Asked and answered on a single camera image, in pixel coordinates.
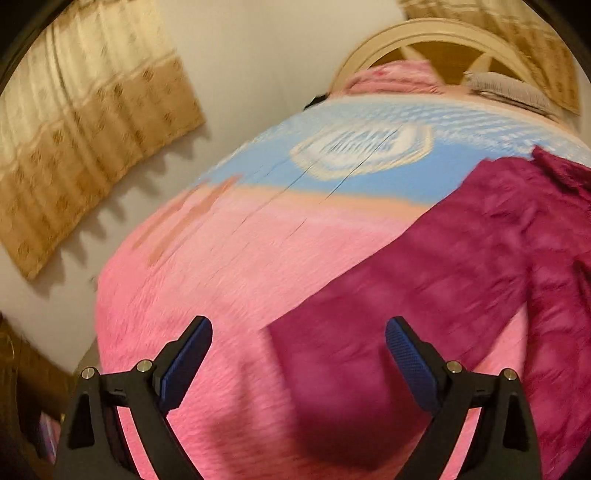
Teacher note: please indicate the pink and blue printed blanket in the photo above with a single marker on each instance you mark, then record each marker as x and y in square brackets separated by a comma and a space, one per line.
[240, 258]

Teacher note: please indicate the folded pink floral quilt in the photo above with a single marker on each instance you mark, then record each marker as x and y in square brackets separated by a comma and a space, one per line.
[392, 78]

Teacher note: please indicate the cream wooden bed headboard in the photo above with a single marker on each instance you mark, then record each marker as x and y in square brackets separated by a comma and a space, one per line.
[443, 34]

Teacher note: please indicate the magenta puffer jacket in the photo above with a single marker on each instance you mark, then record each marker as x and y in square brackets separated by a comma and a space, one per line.
[443, 295]

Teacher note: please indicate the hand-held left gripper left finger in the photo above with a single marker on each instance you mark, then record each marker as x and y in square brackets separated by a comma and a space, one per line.
[184, 360]

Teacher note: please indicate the dark wooden furniture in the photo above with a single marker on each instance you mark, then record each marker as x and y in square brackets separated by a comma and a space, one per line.
[23, 369]

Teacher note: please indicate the striped pillow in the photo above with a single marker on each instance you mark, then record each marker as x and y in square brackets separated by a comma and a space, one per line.
[503, 87]

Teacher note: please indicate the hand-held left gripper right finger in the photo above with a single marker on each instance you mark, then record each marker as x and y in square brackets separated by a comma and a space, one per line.
[413, 360]

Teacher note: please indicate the beige patterned curtain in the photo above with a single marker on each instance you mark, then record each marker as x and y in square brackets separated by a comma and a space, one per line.
[78, 134]
[531, 41]

